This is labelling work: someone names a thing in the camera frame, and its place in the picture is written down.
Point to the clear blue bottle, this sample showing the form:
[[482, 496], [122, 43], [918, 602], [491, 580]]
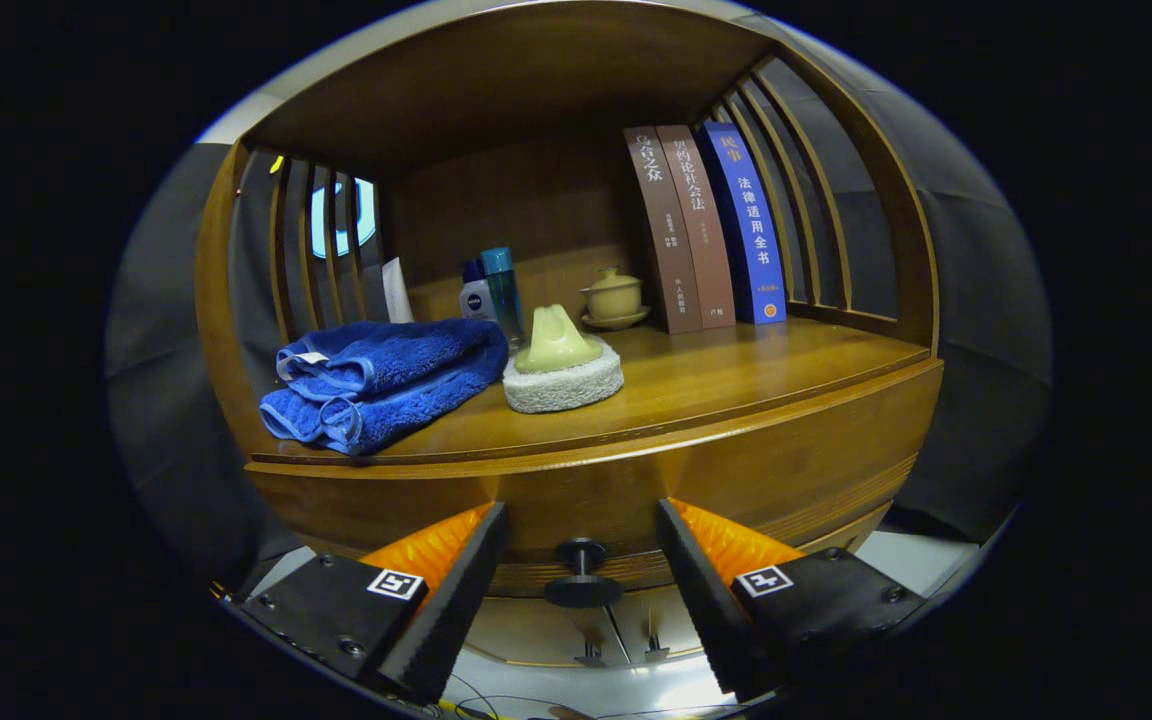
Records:
[[504, 295]]

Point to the wooden drawer with black knob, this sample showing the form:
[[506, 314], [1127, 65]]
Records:
[[586, 490]]

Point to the white lotion bottle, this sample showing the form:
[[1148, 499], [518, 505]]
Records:
[[474, 298]]

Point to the blue folded towel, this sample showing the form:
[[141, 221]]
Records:
[[386, 370]]

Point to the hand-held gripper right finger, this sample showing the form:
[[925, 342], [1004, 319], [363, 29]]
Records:
[[711, 600]]

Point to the white tube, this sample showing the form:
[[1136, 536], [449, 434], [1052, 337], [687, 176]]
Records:
[[397, 292]]

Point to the wooden countertop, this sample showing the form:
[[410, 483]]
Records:
[[736, 370]]

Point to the beige lidded tea cup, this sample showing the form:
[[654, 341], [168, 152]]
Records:
[[614, 298]]

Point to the reddish brown book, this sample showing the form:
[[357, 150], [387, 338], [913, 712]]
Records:
[[701, 230]]

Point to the wooden cabinet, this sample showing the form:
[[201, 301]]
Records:
[[516, 200]]

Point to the blue book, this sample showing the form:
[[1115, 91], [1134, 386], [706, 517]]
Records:
[[748, 230]]

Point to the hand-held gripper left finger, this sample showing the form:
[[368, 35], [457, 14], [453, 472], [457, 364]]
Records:
[[456, 600]]

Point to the dark brown book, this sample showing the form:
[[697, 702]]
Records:
[[666, 240]]

